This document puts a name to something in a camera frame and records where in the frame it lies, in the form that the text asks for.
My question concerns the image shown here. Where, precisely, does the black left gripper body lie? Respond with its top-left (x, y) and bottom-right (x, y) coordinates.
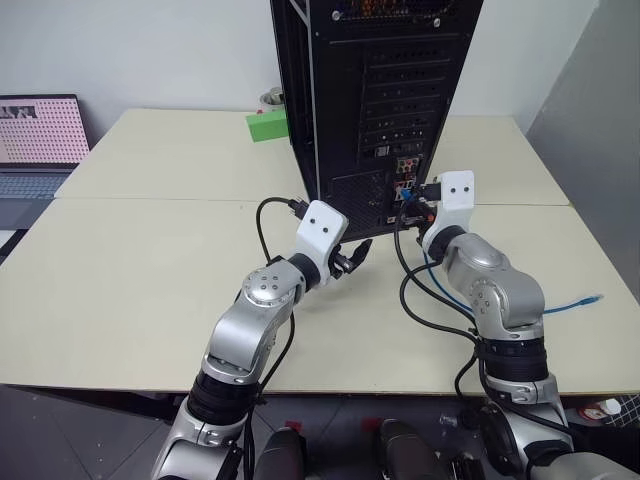
top-left (327, 243), bottom-right (357, 279)

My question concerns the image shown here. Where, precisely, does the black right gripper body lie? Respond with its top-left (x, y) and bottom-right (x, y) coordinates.
top-left (405, 198), bottom-right (442, 233)

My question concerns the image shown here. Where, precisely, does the blue ethernet cable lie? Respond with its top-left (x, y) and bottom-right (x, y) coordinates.
top-left (401, 187), bottom-right (607, 319)

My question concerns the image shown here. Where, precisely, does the black computer tower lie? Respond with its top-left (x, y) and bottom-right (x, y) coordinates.
top-left (269, 0), bottom-right (486, 241)

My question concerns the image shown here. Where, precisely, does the green box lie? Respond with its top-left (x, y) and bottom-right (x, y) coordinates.
top-left (244, 110), bottom-right (292, 145)

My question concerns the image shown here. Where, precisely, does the metal cup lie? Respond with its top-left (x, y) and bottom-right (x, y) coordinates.
top-left (258, 86), bottom-right (287, 117)

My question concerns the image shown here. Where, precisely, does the dark rounded shape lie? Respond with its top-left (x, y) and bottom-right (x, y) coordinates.
top-left (253, 426), bottom-right (307, 480)
top-left (373, 417), bottom-right (454, 480)

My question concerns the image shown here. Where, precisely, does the red and white small object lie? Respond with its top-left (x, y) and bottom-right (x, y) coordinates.
top-left (578, 398), bottom-right (621, 422)

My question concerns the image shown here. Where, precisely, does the black grid cutting mat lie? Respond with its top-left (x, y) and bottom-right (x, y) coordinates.
top-left (615, 392), bottom-right (640, 417)

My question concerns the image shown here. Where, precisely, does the silver robot torso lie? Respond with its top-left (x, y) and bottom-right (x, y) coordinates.
top-left (524, 448), bottom-right (640, 480)

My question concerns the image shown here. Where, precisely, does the grey open laptop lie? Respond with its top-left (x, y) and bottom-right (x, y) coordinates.
top-left (0, 93), bottom-right (92, 232)

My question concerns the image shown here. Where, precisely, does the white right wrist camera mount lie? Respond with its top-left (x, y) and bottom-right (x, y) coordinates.
top-left (422, 169), bottom-right (477, 251)

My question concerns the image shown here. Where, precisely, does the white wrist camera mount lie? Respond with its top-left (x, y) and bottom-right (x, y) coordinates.
top-left (422, 169), bottom-right (477, 251)
top-left (293, 199), bottom-right (350, 290)

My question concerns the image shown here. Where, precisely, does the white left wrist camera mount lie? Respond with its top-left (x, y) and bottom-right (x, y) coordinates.
top-left (293, 199), bottom-right (350, 290)

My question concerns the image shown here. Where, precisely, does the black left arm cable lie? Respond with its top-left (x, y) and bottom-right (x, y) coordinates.
top-left (243, 197), bottom-right (309, 480)

